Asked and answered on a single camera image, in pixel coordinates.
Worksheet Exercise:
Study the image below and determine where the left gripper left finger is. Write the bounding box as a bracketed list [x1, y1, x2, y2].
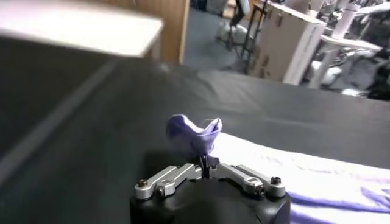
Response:
[135, 155, 210, 200]

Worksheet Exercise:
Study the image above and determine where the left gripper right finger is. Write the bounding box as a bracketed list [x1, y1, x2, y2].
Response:
[207, 156, 286, 198]

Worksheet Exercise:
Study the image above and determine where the lavender t-shirt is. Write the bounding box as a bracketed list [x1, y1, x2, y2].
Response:
[165, 114, 390, 224]

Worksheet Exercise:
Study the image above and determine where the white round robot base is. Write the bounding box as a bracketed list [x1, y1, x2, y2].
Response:
[216, 21, 249, 43]

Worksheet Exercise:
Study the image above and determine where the black plastic table cover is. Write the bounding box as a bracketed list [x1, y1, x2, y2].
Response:
[0, 57, 390, 224]

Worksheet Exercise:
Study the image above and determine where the white humanoid robot on base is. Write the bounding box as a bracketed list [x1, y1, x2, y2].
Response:
[318, 59, 390, 101]

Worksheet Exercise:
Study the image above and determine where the black light stand tripod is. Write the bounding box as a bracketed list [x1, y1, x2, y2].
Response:
[234, 0, 269, 75]

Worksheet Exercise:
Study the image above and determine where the tall white cardboard box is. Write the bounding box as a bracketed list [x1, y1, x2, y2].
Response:
[249, 1, 327, 86]

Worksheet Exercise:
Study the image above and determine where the wooden woven partition screen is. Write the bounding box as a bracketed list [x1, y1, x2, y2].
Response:
[91, 0, 190, 65]

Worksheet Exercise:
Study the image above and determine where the matte black table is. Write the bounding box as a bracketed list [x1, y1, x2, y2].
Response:
[0, 35, 116, 159]

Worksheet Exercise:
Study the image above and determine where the white standing desk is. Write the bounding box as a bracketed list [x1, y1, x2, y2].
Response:
[307, 33, 383, 91]

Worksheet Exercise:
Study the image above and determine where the white rectangular table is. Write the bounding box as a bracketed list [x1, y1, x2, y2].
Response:
[0, 0, 165, 58]

